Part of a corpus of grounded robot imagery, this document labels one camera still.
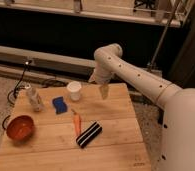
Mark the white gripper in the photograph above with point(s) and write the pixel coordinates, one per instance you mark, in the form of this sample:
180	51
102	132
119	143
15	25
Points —
101	76

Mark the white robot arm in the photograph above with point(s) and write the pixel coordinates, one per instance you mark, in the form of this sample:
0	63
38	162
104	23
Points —
178	104

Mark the black white striped cloth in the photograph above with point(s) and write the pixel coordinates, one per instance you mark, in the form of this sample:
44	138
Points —
88	135

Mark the blue sponge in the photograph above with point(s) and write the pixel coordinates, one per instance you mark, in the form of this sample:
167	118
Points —
59	105

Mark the metal pole stand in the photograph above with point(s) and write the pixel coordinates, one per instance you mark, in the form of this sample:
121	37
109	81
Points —
151	64

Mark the clear plastic bottle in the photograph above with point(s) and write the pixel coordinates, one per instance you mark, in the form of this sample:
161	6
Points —
34	98

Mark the orange bowl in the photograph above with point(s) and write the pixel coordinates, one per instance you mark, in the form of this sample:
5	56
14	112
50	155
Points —
20	128

